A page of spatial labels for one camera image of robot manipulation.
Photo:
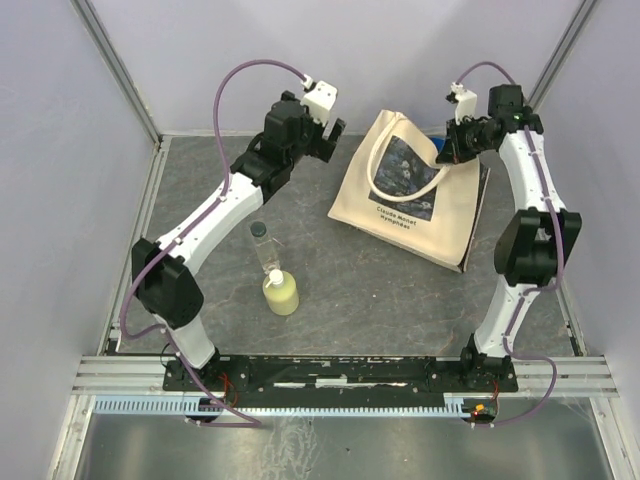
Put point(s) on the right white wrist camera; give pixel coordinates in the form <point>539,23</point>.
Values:
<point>464,100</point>

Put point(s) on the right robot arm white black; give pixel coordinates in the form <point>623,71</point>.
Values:
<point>531,253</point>

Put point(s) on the clear square bottle dark cap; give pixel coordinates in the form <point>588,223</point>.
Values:
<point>265,247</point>

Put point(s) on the aluminium front rail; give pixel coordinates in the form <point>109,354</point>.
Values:
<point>576,376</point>

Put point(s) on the light blue cable duct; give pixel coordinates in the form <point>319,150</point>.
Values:
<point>341,402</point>

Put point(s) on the small circuit board red led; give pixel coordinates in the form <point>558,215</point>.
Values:
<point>483,412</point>

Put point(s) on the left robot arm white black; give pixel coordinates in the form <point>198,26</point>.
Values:
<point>164,271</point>

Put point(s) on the left aluminium frame post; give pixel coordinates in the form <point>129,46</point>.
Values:
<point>90,18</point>

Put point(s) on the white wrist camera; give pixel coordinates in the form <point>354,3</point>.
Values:
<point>464,100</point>
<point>319,98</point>

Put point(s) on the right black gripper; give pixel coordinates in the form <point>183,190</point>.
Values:
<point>451,152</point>

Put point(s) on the yellow green pump bottle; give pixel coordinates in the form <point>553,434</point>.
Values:
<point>280,291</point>

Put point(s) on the beige canvas tote bag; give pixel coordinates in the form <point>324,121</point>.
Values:
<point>394,190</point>

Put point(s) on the right aluminium frame post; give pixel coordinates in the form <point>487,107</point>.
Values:
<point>560,24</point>

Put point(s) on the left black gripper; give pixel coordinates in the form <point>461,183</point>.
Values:
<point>321,148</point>

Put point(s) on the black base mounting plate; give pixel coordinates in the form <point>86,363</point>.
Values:
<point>238,374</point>

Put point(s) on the blue cloth behind bag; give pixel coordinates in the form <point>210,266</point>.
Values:
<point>439,142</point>

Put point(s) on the aluminium frame post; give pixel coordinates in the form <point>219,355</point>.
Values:
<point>560,24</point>
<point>90,18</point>

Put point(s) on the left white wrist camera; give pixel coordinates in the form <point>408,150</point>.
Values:
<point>319,98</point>

